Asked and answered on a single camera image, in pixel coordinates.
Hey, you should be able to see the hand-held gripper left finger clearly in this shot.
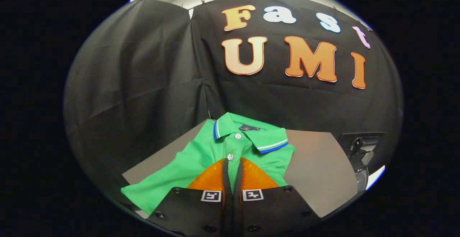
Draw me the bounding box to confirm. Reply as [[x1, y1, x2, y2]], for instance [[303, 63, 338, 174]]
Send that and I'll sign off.
[[147, 158, 231, 237]]

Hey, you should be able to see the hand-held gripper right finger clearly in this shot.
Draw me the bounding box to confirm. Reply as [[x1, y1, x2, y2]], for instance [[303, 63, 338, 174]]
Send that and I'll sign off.
[[233, 157, 320, 237]]

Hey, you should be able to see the green polo shirt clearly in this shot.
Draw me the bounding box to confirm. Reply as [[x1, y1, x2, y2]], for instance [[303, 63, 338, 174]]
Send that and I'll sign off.
[[121, 112, 296, 216]]

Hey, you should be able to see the dark washing machine lid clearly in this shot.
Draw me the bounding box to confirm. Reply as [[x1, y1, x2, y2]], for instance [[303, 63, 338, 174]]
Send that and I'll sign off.
[[338, 132, 388, 174]]

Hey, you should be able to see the grey side table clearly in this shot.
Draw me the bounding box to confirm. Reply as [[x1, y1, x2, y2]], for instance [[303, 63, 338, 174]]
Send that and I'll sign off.
[[121, 119, 359, 218]]

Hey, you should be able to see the black backdrop cloth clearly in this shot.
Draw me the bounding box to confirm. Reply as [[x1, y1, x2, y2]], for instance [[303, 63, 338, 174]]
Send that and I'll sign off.
[[64, 0, 404, 209]]

